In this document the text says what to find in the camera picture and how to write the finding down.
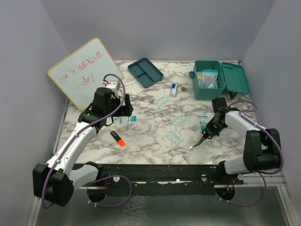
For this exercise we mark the teal medicine kit box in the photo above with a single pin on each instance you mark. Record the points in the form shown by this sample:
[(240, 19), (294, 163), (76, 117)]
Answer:
[(231, 78)]

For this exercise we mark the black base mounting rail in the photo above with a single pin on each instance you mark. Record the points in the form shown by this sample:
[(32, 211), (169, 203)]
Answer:
[(159, 180)]

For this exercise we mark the black orange highlighter marker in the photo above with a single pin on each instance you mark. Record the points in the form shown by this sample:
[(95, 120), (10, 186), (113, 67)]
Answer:
[(119, 140)]

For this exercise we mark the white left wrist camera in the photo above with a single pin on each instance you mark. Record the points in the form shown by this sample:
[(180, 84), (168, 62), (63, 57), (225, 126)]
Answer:
[(114, 86)]

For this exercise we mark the yellowish gauze roll bag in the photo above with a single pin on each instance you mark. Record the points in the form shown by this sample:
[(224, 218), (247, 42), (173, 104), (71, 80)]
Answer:
[(201, 80)]

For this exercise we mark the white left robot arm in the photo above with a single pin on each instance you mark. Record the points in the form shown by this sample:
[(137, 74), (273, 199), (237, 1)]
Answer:
[(56, 180)]

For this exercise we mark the teal divided tray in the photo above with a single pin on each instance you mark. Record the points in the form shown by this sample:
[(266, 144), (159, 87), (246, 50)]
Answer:
[(146, 73)]

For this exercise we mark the yellow framed whiteboard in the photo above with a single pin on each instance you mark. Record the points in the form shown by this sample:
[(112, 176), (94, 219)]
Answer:
[(79, 74)]

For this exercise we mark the long gauze dressing packet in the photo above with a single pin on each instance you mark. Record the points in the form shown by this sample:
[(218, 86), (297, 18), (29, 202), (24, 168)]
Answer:
[(203, 121)]

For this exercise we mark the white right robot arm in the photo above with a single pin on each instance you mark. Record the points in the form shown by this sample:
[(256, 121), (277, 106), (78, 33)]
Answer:
[(262, 149)]

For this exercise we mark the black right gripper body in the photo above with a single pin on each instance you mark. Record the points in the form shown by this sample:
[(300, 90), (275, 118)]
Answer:
[(215, 126)]

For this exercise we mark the teal plaster sheet far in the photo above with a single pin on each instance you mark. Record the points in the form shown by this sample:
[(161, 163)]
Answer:
[(162, 101)]

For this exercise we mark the teal plaster sheet middle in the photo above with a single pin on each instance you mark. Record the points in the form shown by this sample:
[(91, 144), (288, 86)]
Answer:
[(179, 120)]

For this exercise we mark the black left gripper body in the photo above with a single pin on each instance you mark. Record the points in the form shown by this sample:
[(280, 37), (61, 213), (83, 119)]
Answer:
[(125, 110)]

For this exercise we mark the teal plaster sheet near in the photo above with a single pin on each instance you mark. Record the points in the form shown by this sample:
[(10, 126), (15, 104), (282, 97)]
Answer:
[(174, 138)]

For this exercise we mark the blue cotton swab bag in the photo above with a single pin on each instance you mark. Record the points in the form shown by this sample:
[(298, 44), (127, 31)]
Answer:
[(211, 78)]

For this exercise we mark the small gauze dressing packet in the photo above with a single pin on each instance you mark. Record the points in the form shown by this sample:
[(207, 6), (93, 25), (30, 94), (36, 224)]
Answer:
[(128, 119)]

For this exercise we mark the black handled scissors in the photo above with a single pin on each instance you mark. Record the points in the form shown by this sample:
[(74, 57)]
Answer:
[(198, 142)]

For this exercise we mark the teal plaster sheet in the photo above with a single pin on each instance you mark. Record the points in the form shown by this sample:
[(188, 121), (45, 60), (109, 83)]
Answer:
[(174, 138), (162, 101), (179, 120)]

